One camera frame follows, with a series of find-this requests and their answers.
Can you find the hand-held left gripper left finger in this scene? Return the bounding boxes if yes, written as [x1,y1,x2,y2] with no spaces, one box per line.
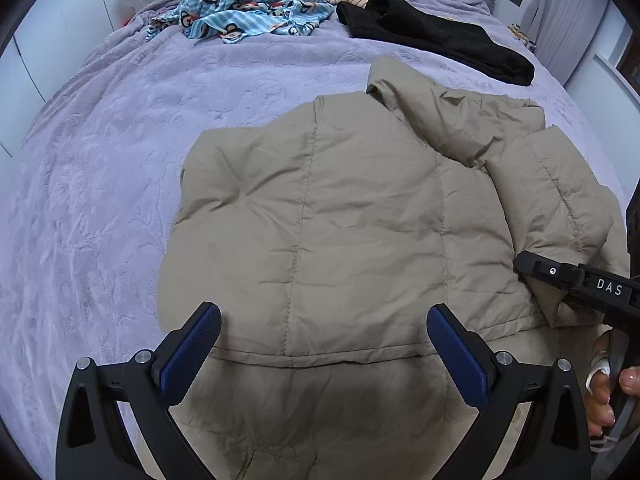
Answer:
[55,301,222,480]

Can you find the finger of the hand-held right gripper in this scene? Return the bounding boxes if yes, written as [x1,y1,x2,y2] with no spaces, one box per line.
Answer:
[514,250,587,307]

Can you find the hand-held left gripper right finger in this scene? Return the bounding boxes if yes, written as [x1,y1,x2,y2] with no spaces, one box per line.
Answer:
[426,303,594,480]

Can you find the beige puffer jacket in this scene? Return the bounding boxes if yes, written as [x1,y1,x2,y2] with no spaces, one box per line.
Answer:
[156,56,632,480]

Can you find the person's right hand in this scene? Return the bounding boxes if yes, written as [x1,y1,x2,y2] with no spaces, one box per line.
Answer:
[584,366,640,438]

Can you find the person's dark clothing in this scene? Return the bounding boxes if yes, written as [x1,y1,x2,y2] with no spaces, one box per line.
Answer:
[624,199,640,281]

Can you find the lavender fleece blanket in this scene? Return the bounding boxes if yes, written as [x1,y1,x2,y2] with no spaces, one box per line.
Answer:
[0,0,632,480]

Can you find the small colourful trinkets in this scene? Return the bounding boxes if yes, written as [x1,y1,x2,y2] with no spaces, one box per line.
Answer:
[509,22,539,53]

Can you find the lavender pleated curtain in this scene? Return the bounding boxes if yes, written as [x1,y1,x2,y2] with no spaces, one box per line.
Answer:
[536,0,603,86]

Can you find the black garment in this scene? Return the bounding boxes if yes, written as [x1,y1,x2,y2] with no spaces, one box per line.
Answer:
[336,0,536,87]

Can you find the white wardrobe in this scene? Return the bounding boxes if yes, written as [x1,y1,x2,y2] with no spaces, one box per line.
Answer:
[0,0,132,161]

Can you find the blue monkey print cloth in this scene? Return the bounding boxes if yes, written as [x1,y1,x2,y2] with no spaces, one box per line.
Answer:
[148,0,335,45]

